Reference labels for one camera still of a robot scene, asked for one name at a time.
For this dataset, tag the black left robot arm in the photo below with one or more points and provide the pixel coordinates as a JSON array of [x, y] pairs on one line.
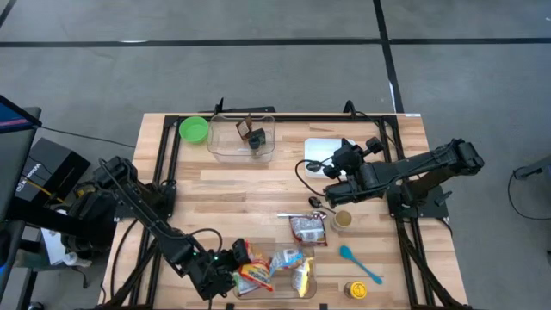
[[146, 215]]

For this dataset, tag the white plastic tray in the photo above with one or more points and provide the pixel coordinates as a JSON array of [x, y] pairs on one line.
[[316, 148]]

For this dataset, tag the black case with white lettering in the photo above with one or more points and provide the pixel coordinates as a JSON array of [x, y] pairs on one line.
[[56, 163]]

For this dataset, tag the black-lidded spice bottle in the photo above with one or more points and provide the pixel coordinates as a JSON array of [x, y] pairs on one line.
[[254, 145]]

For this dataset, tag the green plastic bowl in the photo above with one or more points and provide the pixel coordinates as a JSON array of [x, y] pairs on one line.
[[193, 130]]

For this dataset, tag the yellow-lidded jar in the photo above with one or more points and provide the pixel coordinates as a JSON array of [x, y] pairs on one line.
[[356, 290]]

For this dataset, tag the small cup of brown liquid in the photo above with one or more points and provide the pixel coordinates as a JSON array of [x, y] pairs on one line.
[[343, 219]]

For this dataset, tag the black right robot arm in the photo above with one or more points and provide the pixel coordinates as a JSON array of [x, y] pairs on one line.
[[422, 165]]

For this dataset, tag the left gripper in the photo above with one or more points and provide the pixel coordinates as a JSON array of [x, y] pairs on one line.
[[211, 275]]

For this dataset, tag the teal plastic spoon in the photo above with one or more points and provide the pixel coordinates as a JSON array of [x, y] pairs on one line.
[[346, 253]]

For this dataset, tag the yellow ramen packet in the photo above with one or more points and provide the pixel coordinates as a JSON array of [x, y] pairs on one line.
[[301, 277]]

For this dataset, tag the clear plastic bin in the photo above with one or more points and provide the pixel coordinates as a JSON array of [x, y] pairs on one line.
[[224, 144], [280, 289]]

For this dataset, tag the blue beef ramen packet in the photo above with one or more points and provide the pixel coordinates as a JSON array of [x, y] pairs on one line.
[[284, 258]]

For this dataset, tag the red ramen packet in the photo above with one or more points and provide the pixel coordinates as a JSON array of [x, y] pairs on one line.
[[256, 271], [307, 230]]

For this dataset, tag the monitor with blue screen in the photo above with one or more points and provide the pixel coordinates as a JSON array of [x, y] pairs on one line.
[[13, 142]]

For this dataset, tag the white paper sheet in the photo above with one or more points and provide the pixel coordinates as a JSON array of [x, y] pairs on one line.
[[53, 249]]

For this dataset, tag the small brown labelled packet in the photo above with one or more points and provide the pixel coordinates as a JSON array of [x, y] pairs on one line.
[[244, 128]]

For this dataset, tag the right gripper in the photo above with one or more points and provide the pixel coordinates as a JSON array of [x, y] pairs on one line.
[[353, 185]]

